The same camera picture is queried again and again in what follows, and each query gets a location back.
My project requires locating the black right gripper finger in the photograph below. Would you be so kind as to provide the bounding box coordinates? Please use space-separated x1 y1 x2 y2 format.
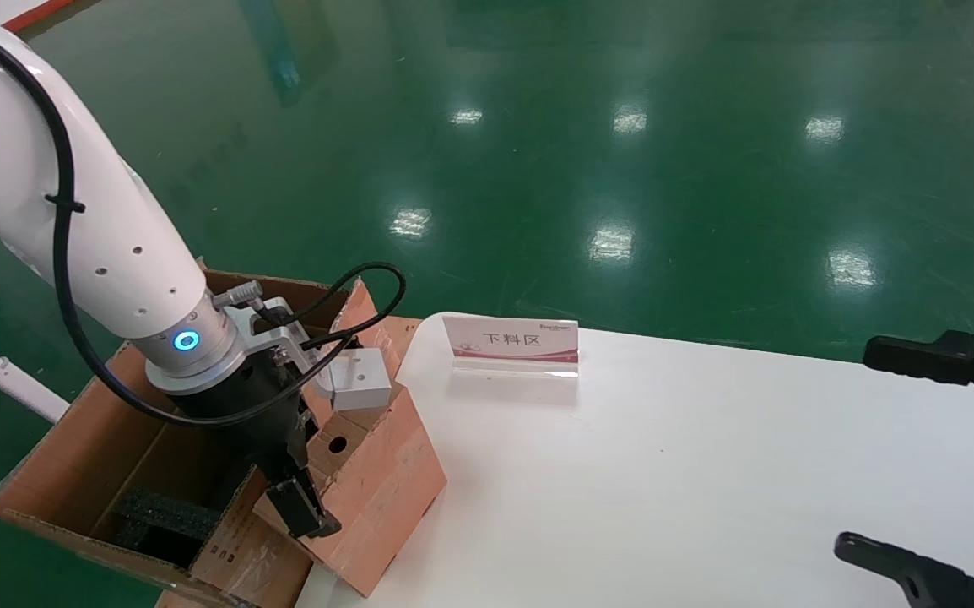
833 531 974 608
863 328 974 423

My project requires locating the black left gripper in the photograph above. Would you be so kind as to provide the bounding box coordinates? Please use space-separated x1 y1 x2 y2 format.
168 342 343 542

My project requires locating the small cardboard box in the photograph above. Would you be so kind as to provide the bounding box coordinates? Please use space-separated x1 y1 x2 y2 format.
252 372 448 599

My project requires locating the large open cardboard box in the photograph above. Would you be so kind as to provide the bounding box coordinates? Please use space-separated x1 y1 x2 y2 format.
0 269 408 608

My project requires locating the black foam block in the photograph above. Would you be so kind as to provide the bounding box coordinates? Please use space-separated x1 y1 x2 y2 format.
111 487 224 562

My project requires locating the white red sign placard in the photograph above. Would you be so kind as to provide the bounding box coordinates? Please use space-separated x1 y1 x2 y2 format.
442 314 580 377

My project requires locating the white equipment stand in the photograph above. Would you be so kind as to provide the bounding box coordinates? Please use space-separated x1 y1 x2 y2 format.
0 324 71 424

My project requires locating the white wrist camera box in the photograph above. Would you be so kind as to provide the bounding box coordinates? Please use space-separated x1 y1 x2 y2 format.
318 349 393 414

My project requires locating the silver camera mounting bracket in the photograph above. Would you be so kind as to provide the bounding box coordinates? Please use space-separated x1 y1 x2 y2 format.
225 296 340 377

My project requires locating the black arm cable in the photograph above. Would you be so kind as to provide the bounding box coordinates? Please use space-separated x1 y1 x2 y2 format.
0 13 408 428

